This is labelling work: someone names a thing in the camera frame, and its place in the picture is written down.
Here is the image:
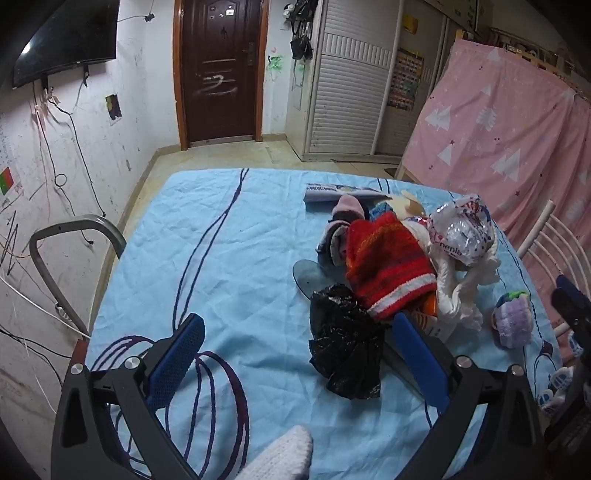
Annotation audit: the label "clear printed plastic wrapper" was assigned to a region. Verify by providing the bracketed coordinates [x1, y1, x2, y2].
[427, 194, 496, 268]

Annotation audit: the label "white knitted sock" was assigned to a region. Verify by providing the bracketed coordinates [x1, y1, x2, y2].
[240, 425, 315, 480]

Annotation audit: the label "colourful wall poster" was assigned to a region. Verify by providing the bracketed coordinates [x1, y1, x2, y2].
[387, 46, 424, 112]

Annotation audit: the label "brown door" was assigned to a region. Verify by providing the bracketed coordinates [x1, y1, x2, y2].
[173, 0, 269, 151]

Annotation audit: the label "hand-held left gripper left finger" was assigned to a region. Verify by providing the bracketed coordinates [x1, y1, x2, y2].
[51, 313, 206, 480]

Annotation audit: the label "light blue tablecloth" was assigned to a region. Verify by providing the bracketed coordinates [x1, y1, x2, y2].
[85, 168, 564, 480]

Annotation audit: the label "blue knitted sock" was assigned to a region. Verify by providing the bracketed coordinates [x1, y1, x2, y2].
[367, 200, 396, 221]

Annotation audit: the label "black plastic bag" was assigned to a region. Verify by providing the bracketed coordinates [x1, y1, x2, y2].
[308, 284, 393, 400]

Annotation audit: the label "white crumpled cloth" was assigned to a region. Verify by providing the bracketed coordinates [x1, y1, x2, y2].
[402, 217, 502, 330]

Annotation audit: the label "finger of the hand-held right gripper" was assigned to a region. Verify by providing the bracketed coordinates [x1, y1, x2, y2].
[555, 275, 591, 334]

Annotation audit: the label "hanging black bags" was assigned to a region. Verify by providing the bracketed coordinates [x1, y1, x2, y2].
[283, 0, 315, 61]

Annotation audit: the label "grey shoe insole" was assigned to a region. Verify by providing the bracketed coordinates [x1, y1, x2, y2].
[293, 259, 356, 301]

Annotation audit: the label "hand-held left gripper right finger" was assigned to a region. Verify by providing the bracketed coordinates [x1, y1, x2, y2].
[392, 311, 549, 480]

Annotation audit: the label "white metal chair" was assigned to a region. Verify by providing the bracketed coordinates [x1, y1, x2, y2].
[516, 199, 591, 337]

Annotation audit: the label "pink knitted sock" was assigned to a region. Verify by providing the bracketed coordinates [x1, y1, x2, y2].
[316, 194, 365, 266]

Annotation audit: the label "cream plastic hook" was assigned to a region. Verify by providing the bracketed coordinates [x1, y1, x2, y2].
[388, 189, 426, 219]

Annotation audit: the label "white slatted wardrobe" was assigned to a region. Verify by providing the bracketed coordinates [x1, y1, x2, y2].
[285, 0, 462, 162]

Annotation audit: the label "wall television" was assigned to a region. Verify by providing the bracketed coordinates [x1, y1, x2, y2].
[11, 0, 122, 89]

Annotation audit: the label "red striped knitted hat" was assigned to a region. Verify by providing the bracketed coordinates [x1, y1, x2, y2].
[345, 212, 438, 322]

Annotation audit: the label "pink tree print sheet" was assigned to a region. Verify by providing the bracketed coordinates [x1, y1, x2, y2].
[399, 38, 591, 287]

